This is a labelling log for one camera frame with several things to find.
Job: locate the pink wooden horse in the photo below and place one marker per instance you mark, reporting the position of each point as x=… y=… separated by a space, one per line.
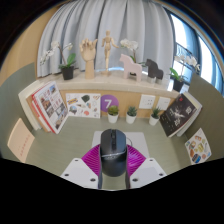
x=131 y=68

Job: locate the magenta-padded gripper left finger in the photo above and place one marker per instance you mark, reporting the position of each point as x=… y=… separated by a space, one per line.
x=76 y=171

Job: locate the white printed mouse pad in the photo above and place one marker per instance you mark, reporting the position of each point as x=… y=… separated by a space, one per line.
x=138 y=140

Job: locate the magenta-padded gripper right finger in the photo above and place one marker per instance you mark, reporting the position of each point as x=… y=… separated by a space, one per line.
x=148 y=171

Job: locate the white orchid in black pot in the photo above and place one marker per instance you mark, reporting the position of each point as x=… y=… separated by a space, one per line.
x=67 y=72

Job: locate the pale pink card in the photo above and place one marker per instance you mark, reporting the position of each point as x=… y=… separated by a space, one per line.
x=20 y=140

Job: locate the purple round number sticker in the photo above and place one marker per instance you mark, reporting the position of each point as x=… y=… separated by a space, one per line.
x=107 y=101

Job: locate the black wooden horse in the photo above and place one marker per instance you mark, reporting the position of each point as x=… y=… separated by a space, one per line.
x=154 y=70

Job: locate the white orchid by window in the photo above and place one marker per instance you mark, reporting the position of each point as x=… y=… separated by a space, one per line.
x=177 y=85

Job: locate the red-edged photo magazine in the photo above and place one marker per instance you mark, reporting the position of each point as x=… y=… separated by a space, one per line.
x=51 y=106

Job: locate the white book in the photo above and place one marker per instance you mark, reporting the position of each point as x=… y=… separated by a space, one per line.
x=26 y=95

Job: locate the window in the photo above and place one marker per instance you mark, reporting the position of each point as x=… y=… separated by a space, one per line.
x=206 y=60

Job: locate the wooden hand model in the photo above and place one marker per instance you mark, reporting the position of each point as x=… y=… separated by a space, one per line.
x=89 y=56

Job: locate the wooden back shelf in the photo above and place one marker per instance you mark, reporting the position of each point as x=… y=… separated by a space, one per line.
x=126 y=96

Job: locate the green desk partition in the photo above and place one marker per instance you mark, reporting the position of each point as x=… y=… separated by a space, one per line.
x=210 y=106
x=13 y=96

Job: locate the white wall socket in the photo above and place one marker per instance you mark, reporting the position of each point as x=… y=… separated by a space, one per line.
x=163 y=103
x=146 y=101

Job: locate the grey curtain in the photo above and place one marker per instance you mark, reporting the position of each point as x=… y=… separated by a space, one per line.
x=133 y=20

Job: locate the brown book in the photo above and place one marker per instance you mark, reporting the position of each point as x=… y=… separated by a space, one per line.
x=32 y=110

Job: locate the small potted succulent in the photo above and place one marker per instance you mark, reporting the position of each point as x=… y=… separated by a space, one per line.
x=131 y=118
x=154 y=120
x=113 y=117

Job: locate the black computer mouse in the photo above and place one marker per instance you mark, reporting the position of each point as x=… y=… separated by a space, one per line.
x=113 y=156

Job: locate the colourful food sticker sheet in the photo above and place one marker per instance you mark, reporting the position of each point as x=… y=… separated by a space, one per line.
x=198 y=146

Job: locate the wooden mannequin figure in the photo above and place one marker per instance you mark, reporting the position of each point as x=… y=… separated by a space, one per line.
x=107 y=46

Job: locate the black cover book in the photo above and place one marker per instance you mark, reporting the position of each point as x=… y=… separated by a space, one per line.
x=176 y=116

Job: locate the white sticker sheet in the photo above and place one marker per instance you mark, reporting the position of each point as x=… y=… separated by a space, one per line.
x=83 y=105

